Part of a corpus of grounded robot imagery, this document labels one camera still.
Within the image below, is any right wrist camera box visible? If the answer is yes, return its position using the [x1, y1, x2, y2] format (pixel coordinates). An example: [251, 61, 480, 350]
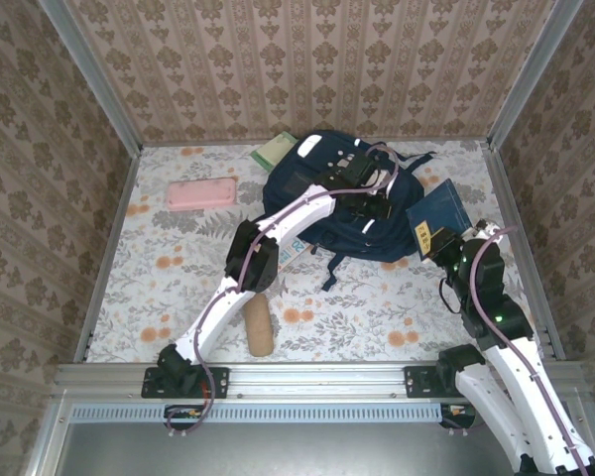
[473, 219, 500, 242]

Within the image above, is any navy blue backpack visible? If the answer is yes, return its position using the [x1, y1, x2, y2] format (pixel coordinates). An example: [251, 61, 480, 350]
[262, 130, 437, 294]

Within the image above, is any green notebook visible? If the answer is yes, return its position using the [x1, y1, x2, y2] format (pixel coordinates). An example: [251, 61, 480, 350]
[250, 132, 298, 174]

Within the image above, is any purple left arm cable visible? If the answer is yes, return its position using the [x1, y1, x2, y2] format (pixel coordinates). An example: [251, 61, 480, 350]
[166, 142, 404, 438]

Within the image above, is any blue thread-bound book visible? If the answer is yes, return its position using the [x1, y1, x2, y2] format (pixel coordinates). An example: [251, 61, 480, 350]
[405, 178, 478, 261]

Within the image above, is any pink pencil case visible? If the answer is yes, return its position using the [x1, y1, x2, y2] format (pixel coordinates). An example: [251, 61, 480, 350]
[166, 177, 239, 212]

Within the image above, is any grey metal sheet panel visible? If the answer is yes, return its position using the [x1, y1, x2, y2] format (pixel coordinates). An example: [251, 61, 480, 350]
[24, 400, 595, 476]

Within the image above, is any aluminium frame side rail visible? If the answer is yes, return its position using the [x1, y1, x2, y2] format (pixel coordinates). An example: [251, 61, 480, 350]
[479, 140, 567, 362]
[72, 146, 144, 364]

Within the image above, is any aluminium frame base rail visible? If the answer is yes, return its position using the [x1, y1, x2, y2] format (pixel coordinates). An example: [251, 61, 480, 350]
[53, 360, 590, 401]

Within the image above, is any aluminium frame post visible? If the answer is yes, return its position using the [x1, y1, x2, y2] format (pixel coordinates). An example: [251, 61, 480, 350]
[38, 0, 145, 155]
[485, 0, 585, 153]

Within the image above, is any grey slotted cable duct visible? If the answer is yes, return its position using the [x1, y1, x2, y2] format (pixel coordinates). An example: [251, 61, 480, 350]
[70, 402, 452, 423]

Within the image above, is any tan glasses case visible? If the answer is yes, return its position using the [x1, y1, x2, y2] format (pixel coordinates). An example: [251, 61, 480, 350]
[242, 293, 278, 358]

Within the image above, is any floral patterned tablecloth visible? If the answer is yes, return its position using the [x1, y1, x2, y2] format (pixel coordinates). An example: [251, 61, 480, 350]
[85, 140, 547, 364]

